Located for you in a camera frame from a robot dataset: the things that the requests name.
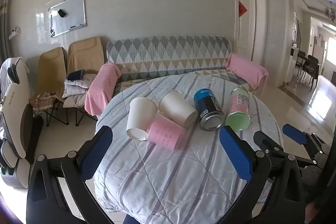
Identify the black whiteboard eraser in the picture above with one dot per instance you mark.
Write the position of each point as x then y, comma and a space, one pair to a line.
62, 12

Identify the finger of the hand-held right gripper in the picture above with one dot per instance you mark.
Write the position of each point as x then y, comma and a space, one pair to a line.
294, 133
265, 144

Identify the red door decoration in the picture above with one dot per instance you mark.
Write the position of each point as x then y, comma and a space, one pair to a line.
240, 9

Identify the white door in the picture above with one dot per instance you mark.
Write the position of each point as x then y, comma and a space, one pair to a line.
246, 24

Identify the dark dining chair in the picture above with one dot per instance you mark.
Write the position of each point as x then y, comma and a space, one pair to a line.
312, 69

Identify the whiteboard marker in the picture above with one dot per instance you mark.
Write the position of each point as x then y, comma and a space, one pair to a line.
76, 27

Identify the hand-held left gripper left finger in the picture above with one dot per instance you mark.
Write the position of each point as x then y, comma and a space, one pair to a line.
95, 153

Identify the pink paper cup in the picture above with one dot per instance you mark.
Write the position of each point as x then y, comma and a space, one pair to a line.
165, 132

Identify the striped grey quilt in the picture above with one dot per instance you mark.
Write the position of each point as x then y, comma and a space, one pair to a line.
170, 174

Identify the white wall holder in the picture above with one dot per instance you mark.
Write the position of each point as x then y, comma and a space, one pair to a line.
14, 33

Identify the curtain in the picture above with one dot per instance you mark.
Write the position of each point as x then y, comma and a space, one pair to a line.
4, 24

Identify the chandelier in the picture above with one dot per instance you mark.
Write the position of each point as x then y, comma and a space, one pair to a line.
330, 14

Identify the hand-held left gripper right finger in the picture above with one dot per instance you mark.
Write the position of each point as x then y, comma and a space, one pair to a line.
236, 155

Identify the white massage chair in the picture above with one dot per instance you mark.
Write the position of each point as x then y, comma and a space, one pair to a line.
15, 108

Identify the floral cloth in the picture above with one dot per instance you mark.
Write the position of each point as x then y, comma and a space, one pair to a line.
43, 102

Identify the white floral pillow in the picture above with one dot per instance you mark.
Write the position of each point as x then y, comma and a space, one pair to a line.
81, 82

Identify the diamond-patterned sofa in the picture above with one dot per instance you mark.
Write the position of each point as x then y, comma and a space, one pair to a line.
170, 56

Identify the white paper cup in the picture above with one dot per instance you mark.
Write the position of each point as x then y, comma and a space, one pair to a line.
176, 106
140, 113

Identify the pink towel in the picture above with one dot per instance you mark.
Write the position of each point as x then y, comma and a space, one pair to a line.
101, 87
246, 69

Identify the pile of folded clothes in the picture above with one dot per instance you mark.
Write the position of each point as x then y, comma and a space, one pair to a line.
74, 100

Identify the blue metal can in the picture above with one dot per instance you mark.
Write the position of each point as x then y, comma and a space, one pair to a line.
207, 106

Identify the tan folding chair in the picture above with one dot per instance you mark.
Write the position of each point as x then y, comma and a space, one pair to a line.
85, 53
51, 64

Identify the dark blue cushion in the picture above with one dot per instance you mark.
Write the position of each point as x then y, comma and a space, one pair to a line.
76, 75

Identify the whiteboard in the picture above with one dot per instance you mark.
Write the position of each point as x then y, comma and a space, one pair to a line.
71, 14

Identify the green metal can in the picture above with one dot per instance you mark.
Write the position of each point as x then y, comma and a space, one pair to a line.
237, 108

